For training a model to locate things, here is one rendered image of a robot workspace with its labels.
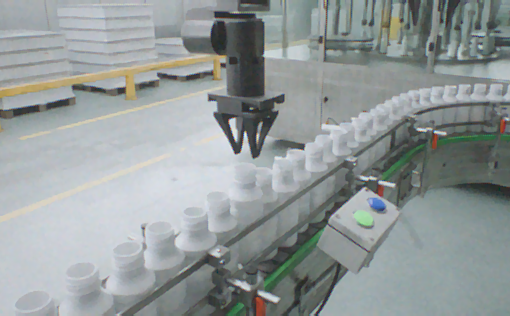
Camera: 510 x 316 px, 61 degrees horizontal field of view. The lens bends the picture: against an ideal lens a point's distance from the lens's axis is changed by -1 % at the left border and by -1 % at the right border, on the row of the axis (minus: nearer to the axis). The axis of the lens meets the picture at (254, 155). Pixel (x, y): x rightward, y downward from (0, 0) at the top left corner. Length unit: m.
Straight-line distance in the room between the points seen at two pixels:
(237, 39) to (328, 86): 3.30
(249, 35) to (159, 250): 0.31
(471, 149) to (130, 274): 1.36
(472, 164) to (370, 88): 2.13
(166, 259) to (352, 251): 0.29
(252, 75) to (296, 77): 3.42
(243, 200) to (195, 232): 0.11
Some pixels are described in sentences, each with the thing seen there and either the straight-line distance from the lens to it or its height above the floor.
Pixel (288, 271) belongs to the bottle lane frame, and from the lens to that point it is 0.81.
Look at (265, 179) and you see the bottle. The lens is 0.74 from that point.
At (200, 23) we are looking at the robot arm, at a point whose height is 1.41.
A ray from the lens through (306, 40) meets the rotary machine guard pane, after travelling 3.98.
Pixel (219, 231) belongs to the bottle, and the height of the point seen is 1.12.
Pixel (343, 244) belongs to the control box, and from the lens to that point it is 0.72.
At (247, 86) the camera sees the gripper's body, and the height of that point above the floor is 1.33.
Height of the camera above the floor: 1.45
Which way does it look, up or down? 20 degrees down
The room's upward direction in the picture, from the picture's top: straight up
